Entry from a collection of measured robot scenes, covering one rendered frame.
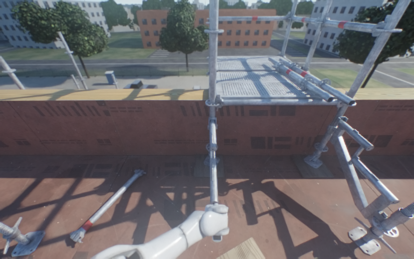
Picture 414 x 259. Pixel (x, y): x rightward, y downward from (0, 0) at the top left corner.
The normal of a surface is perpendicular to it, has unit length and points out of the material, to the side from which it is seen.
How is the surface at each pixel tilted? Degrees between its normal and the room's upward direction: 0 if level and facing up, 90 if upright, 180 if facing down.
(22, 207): 0
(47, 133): 90
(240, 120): 90
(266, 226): 0
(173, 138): 90
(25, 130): 90
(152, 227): 0
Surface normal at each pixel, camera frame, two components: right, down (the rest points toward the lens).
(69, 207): 0.00, -0.80
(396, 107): -0.01, 0.60
